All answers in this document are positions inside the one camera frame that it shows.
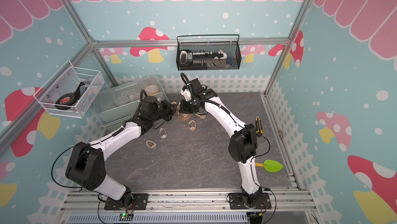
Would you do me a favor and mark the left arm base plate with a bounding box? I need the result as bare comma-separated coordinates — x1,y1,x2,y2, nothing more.
104,193,149,211

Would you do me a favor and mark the black wire mesh basket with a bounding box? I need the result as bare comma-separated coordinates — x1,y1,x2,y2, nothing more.
176,35,242,71

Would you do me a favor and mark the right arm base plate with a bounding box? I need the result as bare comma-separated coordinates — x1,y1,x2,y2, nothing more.
226,193,272,210

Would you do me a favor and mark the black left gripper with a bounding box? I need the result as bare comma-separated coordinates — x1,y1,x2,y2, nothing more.
151,100,179,122

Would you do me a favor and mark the green yellow toy paddle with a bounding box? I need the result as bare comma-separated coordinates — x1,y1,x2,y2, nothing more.
255,160,284,173

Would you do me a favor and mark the yellow black utility knife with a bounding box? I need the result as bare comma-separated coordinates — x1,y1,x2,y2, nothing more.
255,116,263,136

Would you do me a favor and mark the black tape roll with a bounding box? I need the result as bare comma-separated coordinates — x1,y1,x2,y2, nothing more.
55,93,77,110

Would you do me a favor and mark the cream watch front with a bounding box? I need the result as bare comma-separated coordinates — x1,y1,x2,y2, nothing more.
159,128,167,139

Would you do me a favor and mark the green lit circuit board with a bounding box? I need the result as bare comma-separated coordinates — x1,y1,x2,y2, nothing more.
118,213,134,222

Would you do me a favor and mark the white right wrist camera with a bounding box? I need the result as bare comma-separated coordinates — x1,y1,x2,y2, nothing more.
181,89,191,101

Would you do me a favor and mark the translucent green storage box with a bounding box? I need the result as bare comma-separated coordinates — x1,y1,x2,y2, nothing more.
94,75,168,128

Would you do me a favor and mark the clear acrylic wall bin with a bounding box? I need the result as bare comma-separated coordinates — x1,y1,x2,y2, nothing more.
34,61,105,118

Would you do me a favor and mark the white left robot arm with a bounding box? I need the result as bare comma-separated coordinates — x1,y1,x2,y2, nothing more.
65,96,177,206

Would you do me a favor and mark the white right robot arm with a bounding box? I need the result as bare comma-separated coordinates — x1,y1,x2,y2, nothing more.
180,73,260,196

